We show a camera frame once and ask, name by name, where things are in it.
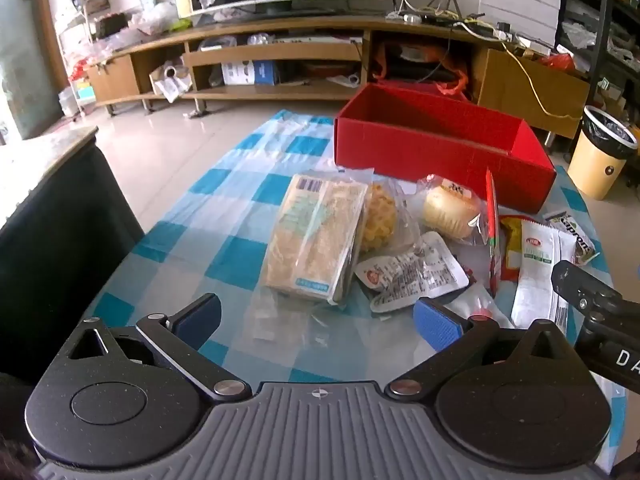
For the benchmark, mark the red plastic bag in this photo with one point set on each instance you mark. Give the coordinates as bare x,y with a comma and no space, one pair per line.
557,62

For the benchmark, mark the white green stick packet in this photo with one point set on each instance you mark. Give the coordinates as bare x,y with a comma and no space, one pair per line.
537,270

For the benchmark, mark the steamed cake packet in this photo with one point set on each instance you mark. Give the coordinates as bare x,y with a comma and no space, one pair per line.
447,210

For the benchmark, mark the white printed flat packet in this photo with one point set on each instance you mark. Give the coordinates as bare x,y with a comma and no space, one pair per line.
415,272

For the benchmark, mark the white storage cart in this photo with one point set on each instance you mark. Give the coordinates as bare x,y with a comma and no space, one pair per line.
75,90

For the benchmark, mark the dark cloth covered table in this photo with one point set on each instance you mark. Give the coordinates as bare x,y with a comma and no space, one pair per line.
50,240

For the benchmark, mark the orange plastic bag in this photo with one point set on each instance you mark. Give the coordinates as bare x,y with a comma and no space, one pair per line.
457,77

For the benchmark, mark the long red snack packet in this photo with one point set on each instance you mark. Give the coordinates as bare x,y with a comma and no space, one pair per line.
492,240

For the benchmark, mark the white power strip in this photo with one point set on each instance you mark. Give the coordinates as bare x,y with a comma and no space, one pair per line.
502,34

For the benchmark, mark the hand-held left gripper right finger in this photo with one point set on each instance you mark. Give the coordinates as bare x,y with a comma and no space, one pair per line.
437,322

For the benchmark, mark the sausage packet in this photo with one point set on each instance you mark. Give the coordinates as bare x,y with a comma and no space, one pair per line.
480,300

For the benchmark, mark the frosted glass door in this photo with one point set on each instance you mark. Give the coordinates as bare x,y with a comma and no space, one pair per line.
30,60

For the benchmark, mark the black metal shelf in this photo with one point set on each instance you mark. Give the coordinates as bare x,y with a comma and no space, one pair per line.
607,10

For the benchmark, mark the white plastic bag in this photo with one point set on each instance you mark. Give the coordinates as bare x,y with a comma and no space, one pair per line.
160,17

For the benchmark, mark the white slatted panel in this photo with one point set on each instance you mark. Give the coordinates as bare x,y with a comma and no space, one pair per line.
520,0

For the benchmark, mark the silver foil bag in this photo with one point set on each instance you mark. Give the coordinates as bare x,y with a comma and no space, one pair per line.
170,82

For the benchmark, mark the dark green snack packet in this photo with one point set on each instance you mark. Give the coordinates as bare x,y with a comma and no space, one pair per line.
575,232

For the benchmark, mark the yellow puffed snack packet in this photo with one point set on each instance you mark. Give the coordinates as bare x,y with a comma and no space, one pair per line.
377,215

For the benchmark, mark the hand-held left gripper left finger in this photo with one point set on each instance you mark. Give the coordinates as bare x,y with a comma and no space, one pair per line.
200,317

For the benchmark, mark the black router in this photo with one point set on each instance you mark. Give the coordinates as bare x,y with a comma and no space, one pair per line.
450,17

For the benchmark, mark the sandwich packet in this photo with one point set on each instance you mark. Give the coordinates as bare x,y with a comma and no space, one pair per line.
310,240

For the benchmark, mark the red cardboard box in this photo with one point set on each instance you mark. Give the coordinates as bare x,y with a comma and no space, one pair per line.
425,160

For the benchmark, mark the yellow trash bin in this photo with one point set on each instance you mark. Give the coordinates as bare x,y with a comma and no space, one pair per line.
595,175

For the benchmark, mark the blue white carton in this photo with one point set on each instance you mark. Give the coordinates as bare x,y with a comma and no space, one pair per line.
250,72

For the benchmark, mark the blue white checkered tablecloth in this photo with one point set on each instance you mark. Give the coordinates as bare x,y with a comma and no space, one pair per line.
175,220

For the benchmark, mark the wooden tv stand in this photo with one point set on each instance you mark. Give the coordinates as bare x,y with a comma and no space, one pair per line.
300,52

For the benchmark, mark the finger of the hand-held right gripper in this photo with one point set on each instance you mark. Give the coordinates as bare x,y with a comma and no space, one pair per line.
575,282

